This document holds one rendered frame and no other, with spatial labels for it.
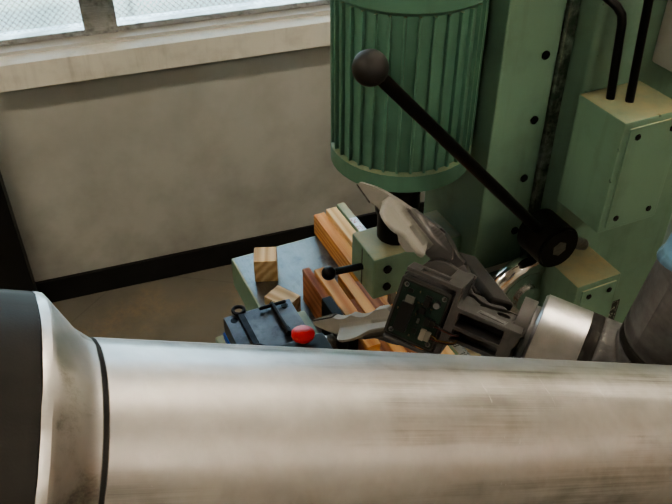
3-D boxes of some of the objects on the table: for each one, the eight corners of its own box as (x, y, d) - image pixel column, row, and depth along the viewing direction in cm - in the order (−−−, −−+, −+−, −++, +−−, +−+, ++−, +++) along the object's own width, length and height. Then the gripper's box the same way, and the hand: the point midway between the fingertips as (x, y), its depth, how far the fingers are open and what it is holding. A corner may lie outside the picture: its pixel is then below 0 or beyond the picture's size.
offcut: (301, 313, 119) (300, 295, 117) (288, 325, 117) (287, 307, 115) (278, 302, 121) (277, 284, 119) (265, 314, 119) (263, 296, 117)
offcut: (277, 281, 125) (276, 260, 122) (255, 282, 125) (253, 261, 122) (277, 266, 128) (276, 246, 125) (255, 267, 128) (253, 247, 125)
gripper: (561, 248, 63) (342, 164, 68) (476, 452, 68) (280, 360, 74) (568, 232, 71) (372, 158, 76) (491, 415, 76) (314, 335, 81)
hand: (336, 252), depth 77 cm, fingers open, 14 cm apart
